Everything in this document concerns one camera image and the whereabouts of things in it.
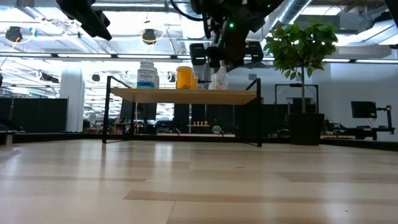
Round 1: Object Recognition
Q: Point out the white medicine bottle blue label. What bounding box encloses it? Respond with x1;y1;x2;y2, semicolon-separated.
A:
136;61;157;90

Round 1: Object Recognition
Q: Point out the wooden shelf black metal frame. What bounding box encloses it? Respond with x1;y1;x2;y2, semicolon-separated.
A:
101;75;263;147

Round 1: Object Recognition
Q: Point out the black hanging cable reel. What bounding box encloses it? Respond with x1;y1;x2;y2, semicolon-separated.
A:
141;28;157;45
5;26;23;43

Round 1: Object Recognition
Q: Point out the ceiling light strip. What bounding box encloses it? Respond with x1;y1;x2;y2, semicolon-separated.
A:
0;52;190;60
323;58;398;65

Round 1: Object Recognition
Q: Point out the black metal rack frame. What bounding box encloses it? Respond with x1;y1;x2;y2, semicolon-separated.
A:
274;83;320;114

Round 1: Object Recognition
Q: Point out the black background monitor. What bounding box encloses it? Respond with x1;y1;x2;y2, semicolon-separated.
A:
350;100;378;119

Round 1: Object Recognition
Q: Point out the silver ventilation duct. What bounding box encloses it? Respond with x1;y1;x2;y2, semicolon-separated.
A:
264;0;313;30

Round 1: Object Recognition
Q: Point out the green leafy plant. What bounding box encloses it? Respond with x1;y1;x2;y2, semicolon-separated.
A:
263;21;339;114

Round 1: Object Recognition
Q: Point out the black background desk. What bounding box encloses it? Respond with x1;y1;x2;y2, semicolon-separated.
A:
323;124;396;141

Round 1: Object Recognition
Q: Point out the black partition panel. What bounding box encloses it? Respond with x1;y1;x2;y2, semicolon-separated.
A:
0;97;68;134

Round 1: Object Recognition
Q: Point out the black aluminium table frame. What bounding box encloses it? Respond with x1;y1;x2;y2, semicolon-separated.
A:
0;132;398;152

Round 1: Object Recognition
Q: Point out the white pillar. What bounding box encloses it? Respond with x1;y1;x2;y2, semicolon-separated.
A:
59;67;85;133

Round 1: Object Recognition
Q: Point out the black plant pot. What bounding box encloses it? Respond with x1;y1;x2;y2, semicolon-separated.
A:
287;112;326;146

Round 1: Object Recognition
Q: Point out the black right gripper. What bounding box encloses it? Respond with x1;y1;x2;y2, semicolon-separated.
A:
189;21;266;73

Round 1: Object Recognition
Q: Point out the white cup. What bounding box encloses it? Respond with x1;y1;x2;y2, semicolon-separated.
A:
175;65;194;90

